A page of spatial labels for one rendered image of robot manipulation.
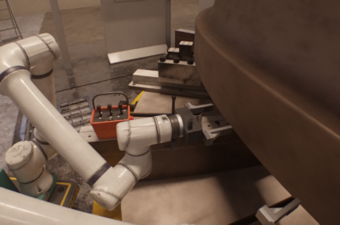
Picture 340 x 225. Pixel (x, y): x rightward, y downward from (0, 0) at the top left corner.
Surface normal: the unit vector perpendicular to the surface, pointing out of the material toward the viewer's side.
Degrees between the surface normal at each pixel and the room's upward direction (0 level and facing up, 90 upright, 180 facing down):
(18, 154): 10
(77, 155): 42
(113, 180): 34
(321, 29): 90
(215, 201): 0
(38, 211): 27
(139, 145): 90
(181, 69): 90
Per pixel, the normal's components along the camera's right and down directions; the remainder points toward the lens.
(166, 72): -0.25, 0.51
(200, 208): 0.00, -0.85
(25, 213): 0.45, -0.70
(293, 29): -0.96, 0.15
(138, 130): 0.18, -0.33
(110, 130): 0.18, 0.61
